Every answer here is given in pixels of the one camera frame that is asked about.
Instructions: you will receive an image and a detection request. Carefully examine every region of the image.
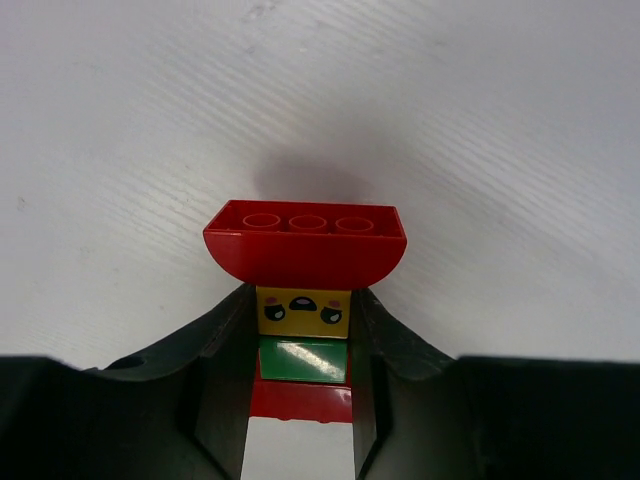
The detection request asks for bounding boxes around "red yellow green lego figure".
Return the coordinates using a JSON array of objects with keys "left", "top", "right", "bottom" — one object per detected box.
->
[{"left": 203, "top": 200, "right": 407, "bottom": 423}]

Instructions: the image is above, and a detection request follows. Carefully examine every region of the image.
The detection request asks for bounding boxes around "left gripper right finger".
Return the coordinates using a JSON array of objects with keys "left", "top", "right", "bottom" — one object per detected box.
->
[{"left": 350, "top": 290, "right": 639, "bottom": 479}]

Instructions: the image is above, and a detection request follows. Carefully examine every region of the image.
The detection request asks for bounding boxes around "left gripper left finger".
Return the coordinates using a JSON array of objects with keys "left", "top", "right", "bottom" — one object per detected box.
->
[{"left": 1, "top": 285, "right": 258, "bottom": 479}]

